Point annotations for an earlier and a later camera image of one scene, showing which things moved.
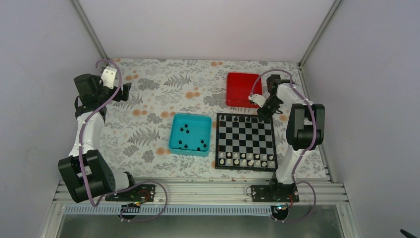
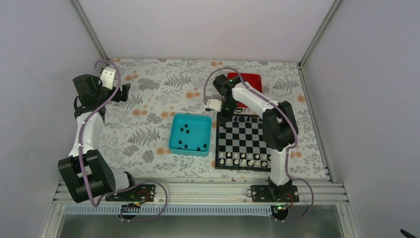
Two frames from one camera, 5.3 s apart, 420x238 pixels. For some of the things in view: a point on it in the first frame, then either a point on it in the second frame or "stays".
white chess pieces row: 245,159 stays
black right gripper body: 274,103 -> 231,104
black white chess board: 242,142 stays
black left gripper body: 117,97 stays
